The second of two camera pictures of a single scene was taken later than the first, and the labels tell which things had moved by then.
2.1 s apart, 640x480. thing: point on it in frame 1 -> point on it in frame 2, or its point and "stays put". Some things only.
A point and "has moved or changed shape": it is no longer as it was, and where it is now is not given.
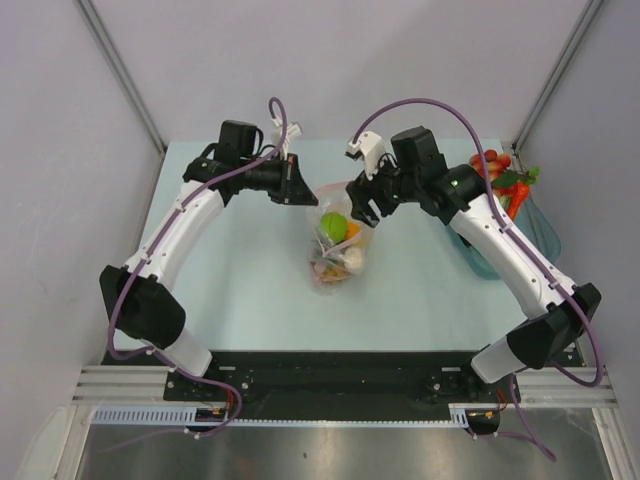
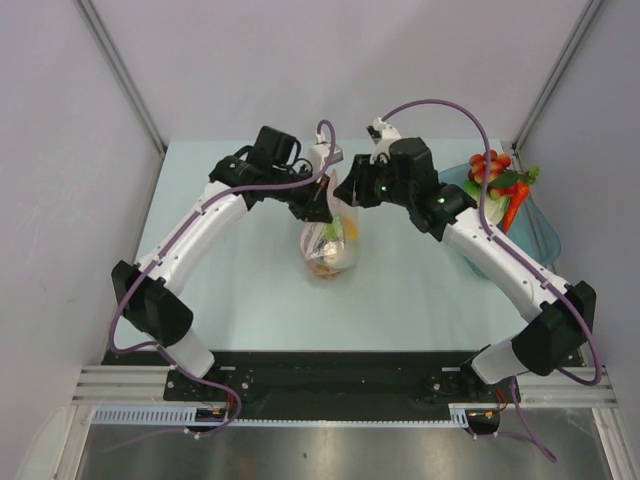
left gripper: x=291 y=188 -> x=314 y=206
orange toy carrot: x=516 y=186 stays put
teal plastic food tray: x=538 y=228 stays put
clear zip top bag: x=340 y=246 has moved or changed shape
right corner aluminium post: x=579 y=33 stays put
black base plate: x=328 y=384 stays put
